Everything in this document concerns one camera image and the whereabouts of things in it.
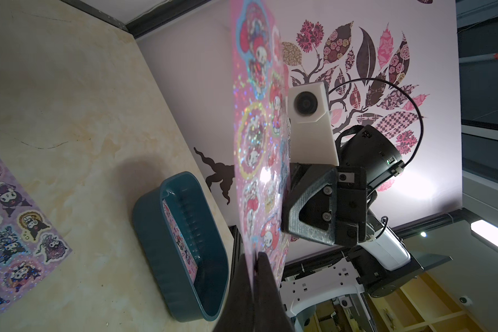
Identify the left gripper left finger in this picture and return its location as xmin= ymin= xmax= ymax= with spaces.
xmin=214 ymin=255 xmax=255 ymax=332

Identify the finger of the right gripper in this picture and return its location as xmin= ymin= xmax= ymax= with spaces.
xmin=282 ymin=165 xmax=337 ymax=245

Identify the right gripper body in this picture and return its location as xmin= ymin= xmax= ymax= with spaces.
xmin=290 ymin=163 xmax=368 ymax=248

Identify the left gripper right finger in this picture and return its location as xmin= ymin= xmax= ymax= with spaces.
xmin=254 ymin=253 xmax=294 ymax=332

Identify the teal plastic storage box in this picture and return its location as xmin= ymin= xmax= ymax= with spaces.
xmin=132 ymin=172 xmax=230 ymax=322

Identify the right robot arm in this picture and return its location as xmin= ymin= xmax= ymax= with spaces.
xmin=279 ymin=123 xmax=446 ymax=318

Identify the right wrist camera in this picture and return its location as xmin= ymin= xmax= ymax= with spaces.
xmin=287 ymin=81 xmax=339 ymax=166

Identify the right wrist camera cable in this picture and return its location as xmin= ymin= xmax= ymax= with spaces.
xmin=327 ymin=77 xmax=425 ymax=167

